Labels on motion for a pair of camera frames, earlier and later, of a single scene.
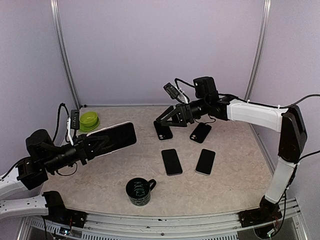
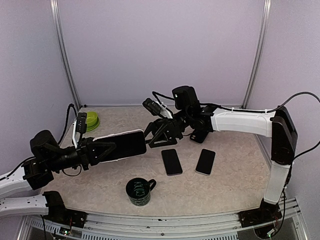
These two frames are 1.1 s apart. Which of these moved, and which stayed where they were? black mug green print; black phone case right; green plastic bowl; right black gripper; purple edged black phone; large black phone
Moved: right black gripper; large black phone
Stayed: black phone case right; black mug green print; purple edged black phone; green plastic bowl
